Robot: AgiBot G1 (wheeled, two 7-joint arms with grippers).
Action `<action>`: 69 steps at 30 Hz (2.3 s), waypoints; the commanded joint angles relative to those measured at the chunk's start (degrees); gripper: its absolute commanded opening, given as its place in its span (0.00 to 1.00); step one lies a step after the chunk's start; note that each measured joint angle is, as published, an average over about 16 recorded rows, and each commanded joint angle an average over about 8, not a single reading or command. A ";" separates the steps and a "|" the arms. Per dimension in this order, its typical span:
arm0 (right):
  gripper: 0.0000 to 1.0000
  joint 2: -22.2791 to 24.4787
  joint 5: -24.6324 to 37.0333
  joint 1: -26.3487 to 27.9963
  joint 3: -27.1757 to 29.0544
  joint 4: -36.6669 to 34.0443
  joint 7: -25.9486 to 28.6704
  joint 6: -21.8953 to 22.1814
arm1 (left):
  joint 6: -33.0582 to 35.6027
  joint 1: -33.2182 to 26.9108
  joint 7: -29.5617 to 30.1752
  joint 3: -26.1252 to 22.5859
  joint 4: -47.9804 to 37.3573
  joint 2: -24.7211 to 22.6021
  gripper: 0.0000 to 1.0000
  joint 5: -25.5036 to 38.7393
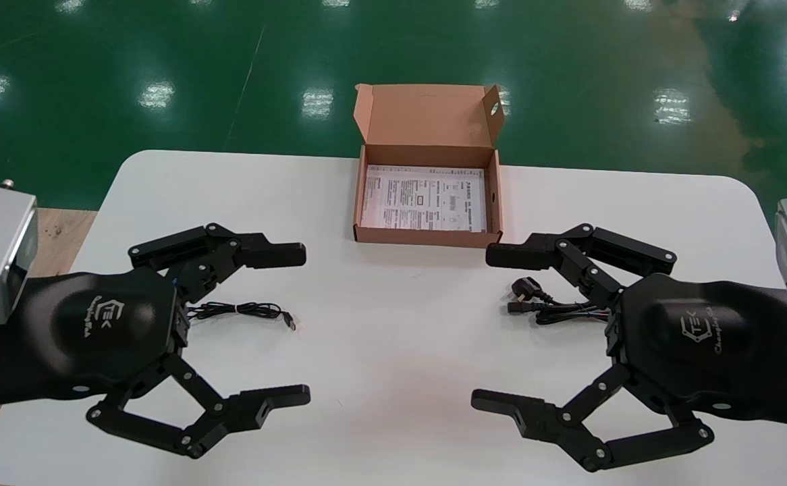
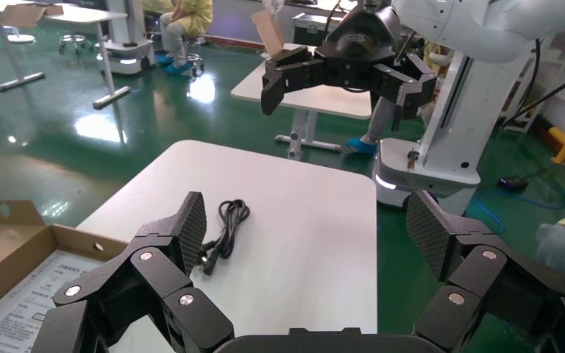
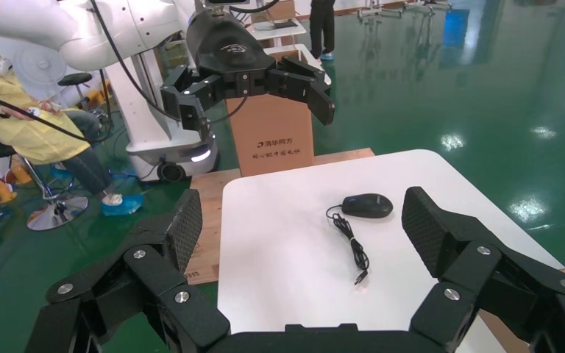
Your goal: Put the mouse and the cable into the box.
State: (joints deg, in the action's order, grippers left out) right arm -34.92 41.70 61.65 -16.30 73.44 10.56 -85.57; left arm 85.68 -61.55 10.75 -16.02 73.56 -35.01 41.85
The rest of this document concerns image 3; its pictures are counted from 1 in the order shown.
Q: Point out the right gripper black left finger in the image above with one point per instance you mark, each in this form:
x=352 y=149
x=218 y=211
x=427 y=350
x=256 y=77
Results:
x=156 y=273

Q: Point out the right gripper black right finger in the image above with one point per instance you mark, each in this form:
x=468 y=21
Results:
x=477 y=273

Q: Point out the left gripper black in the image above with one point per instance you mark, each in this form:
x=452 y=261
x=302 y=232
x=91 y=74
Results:
x=229 y=53

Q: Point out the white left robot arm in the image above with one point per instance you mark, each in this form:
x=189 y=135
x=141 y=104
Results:
x=19 y=19

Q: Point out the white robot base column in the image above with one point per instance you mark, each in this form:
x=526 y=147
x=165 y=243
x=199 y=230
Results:
x=141 y=122

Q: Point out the tall printed cardboard carton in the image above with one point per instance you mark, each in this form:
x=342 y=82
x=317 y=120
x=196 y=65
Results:
x=273 y=131

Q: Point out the white background table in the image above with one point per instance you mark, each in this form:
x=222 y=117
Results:
x=275 y=31

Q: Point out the wooden pallet platform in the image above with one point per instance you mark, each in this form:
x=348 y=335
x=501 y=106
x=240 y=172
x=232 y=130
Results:
x=209 y=195

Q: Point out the standing person in black trousers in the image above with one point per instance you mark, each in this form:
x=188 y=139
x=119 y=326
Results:
x=322 y=24

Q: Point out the black chair with chrome base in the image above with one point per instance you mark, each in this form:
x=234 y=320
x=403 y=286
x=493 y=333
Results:
x=58 y=214

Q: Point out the black round stool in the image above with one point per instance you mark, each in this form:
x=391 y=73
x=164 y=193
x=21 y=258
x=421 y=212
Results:
x=74 y=78

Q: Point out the seated person in yellow gown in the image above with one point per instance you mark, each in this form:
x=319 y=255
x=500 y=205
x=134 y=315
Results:
x=19 y=126

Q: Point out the white standing fan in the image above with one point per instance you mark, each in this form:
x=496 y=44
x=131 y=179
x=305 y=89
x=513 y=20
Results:
x=39 y=66

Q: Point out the blue standing panel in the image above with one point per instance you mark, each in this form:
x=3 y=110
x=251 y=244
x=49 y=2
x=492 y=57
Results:
x=455 y=29

